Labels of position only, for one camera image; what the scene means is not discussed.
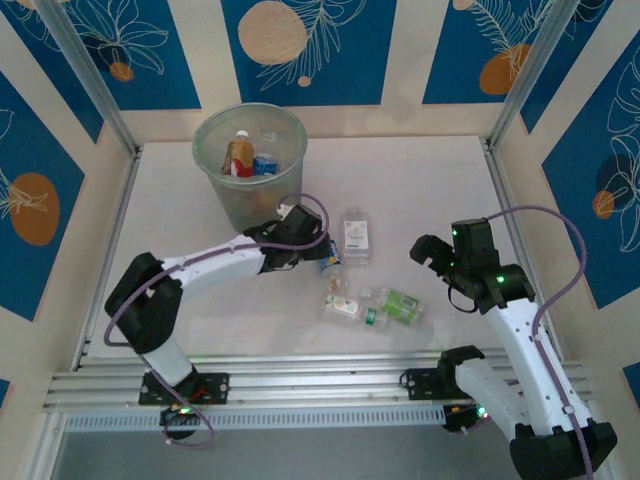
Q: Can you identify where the aluminium frame post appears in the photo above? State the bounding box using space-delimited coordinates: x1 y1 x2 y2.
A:
34 0 141 157
485 0 589 151

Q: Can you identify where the large blue label water bottle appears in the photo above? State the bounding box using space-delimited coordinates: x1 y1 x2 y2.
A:
253 153 280 177

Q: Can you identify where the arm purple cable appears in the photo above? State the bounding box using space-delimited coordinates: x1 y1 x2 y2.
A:
462 205 596 480
103 192 331 449

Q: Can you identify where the aluminium table side rail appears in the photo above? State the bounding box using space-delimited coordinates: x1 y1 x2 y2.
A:
480 137 569 364
72 147 144 372

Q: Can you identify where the control board with green light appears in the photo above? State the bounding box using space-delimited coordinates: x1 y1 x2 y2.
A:
158 402 202 442
442 399 497 435

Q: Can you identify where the flat clear bottle, white label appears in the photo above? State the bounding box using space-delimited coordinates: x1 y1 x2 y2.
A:
340 206 374 266

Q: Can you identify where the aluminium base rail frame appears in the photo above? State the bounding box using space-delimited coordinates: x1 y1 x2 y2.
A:
42 349 586 412

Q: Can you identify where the red yellow label tea bottle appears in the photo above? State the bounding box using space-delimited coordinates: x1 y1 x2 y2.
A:
221 128 257 180

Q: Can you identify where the translucent grey waste bin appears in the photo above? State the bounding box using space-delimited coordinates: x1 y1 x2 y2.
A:
192 102 308 234

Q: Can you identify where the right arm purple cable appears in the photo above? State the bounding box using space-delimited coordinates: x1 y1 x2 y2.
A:
462 205 596 480

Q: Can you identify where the thin black cable loop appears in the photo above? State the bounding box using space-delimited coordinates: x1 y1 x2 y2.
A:
446 284 479 315

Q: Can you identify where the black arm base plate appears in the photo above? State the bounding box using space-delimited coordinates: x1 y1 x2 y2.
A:
138 372 231 407
402 367 496 401

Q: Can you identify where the green label water bottle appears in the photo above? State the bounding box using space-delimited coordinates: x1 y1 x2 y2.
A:
360 284 428 327

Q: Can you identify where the blue yellow label bottle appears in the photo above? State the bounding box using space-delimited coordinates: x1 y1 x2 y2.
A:
319 238 347 278

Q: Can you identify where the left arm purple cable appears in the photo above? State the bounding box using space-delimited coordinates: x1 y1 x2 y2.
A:
103 192 331 449

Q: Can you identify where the white slotted cable duct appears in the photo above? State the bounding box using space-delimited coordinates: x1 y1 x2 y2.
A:
63 405 448 432

